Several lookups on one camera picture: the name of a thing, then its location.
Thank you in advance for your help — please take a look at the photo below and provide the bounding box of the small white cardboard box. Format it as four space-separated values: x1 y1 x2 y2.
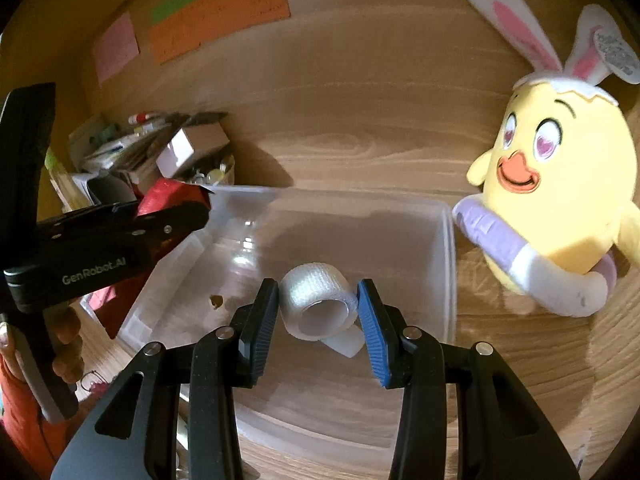
155 122 229 179

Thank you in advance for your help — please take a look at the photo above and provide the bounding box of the white tape roll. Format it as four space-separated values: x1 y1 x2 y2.
279 262 364 359

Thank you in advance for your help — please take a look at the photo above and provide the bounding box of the red white marker pen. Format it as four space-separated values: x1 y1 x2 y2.
127 112 162 126

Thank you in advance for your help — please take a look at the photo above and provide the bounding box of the clear plastic storage bin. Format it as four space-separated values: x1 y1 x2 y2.
81 186 457 356

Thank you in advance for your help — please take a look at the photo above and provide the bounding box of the orange paper note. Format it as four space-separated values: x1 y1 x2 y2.
150 0 291 64

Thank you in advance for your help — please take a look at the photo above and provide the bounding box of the person's left hand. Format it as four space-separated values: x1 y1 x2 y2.
1 307 85 385

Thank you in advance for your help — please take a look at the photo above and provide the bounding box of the yellow chick plush toy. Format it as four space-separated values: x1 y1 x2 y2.
452 0 639 318

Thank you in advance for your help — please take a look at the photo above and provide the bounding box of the red box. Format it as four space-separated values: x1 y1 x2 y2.
89 178 210 339

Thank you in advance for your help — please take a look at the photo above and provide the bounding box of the stack of papers and books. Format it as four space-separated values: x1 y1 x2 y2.
72 112 224 192

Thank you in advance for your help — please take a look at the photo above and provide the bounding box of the pink paper note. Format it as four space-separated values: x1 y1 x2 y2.
93 12 140 87

